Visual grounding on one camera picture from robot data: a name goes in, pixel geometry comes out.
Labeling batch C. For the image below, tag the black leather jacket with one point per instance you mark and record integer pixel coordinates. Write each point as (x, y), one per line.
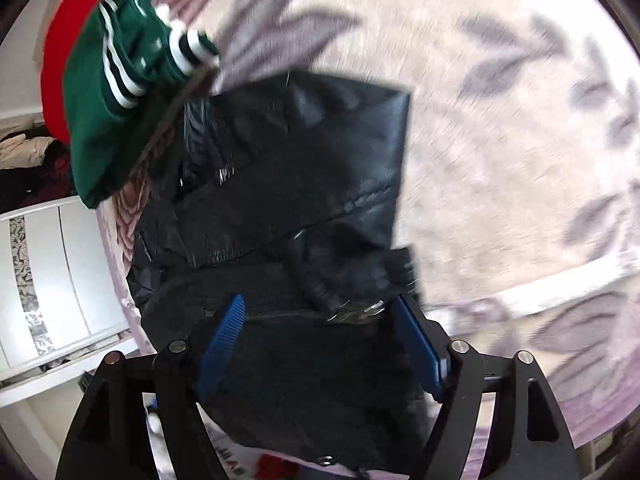
(300, 185)

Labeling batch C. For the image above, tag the beige garment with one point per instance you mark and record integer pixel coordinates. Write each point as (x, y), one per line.
(20, 150)

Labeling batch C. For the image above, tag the floral plush bedspread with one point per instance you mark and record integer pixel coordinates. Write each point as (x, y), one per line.
(500, 135)

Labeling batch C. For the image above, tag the red garment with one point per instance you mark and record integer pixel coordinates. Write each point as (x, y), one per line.
(55, 60)

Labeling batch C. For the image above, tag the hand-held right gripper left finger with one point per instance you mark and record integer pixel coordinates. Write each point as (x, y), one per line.
(222, 347)

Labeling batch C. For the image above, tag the green white-striped garment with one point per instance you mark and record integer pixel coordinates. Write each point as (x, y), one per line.
(95, 110)

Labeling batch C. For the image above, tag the white red printed cloth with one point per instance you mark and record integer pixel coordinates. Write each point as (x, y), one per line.
(235, 460)

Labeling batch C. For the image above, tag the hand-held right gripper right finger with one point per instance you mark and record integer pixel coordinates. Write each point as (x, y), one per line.
(421, 352)

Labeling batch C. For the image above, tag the dark red clothes pile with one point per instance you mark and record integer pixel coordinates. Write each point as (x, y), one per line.
(45, 180)

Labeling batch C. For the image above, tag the white wardrobe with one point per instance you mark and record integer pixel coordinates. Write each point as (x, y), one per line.
(75, 270)

